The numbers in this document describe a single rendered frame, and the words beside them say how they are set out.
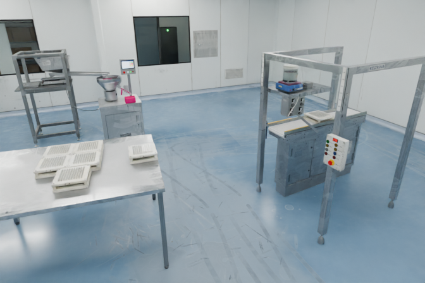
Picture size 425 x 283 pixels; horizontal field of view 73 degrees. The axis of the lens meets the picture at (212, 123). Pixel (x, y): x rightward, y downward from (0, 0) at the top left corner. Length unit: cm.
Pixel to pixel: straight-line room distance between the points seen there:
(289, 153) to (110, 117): 273
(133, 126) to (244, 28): 470
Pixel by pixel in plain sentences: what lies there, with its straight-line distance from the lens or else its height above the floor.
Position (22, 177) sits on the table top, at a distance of 282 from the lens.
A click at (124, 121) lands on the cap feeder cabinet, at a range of 469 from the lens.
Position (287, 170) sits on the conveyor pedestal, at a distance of 339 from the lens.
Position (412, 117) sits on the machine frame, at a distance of 342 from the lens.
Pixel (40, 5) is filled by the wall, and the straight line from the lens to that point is 728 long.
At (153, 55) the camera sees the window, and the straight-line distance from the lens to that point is 744.
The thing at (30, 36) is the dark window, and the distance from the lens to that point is 733.
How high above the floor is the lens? 205
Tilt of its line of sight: 21 degrees down
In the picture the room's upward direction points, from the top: 1 degrees counter-clockwise
